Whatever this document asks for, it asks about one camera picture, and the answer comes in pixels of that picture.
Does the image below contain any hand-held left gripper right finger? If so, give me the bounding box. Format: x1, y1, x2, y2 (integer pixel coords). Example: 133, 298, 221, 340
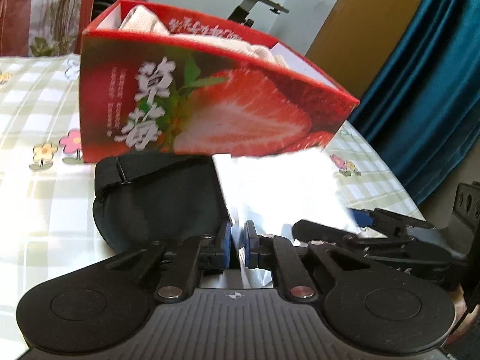
244, 220, 377, 301

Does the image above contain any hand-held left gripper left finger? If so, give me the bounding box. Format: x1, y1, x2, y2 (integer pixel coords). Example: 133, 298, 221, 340
105, 221, 233, 302

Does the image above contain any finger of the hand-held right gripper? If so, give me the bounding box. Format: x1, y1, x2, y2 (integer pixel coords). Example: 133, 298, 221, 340
349, 207, 438, 232
292, 219, 456, 285

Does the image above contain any silver foil packet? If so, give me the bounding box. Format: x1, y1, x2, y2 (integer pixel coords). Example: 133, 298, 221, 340
212, 145, 363, 290

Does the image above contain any black pouch with strap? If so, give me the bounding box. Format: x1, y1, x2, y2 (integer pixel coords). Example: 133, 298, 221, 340
92, 153, 232, 256

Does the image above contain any red strawberry print box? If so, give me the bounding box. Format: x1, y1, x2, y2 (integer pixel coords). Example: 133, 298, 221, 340
79, 0, 361, 164

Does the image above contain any white towel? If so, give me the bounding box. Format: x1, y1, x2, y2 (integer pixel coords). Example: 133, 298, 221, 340
120, 4, 290, 70

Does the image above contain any person's right hand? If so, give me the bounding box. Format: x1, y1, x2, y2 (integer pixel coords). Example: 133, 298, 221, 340
450, 283, 469, 334

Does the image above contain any teal curtain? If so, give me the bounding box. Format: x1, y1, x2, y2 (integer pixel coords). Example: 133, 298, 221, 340
347, 0, 480, 208

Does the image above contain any wooden door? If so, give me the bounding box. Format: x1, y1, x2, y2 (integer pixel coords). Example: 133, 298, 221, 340
303, 0, 438, 69

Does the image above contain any red printed backdrop cloth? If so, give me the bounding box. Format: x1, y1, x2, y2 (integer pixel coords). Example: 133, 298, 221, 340
0, 0, 99, 58

